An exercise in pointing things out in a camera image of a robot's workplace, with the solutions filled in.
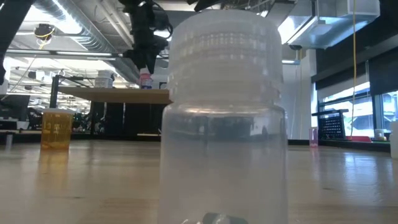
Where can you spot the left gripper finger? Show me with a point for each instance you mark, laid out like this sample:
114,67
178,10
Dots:
143,63
151,63

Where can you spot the pink bottle white cap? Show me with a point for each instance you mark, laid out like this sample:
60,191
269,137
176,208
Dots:
145,82

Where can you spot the white bottle teal striped label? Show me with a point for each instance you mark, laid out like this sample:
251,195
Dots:
103,80

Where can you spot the clear plastic bottle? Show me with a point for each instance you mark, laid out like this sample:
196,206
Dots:
224,140

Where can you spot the orange bottle white cap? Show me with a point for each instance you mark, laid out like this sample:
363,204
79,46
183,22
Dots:
56,130

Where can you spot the small pink vial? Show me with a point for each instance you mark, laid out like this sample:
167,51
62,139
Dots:
313,138

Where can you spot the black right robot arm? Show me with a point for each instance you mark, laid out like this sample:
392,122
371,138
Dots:
205,4

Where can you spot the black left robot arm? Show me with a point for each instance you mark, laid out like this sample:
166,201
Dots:
12,31

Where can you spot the black shelf end bar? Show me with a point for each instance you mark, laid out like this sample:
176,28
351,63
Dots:
54,109

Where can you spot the silver horizontal pipe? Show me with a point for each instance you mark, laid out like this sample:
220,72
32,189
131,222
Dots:
62,53

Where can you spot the black ceiling dome device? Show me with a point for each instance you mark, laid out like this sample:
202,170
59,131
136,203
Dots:
44,31

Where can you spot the black background monitor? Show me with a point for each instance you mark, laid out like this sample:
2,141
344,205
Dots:
14,107

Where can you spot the black perforated cart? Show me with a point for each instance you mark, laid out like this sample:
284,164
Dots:
331,126

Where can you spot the red flat tray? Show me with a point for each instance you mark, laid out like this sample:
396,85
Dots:
360,139

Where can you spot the small background jar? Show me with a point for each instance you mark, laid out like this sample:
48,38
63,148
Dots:
379,134

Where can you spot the silver rectangular air duct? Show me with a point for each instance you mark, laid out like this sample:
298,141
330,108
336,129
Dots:
311,31

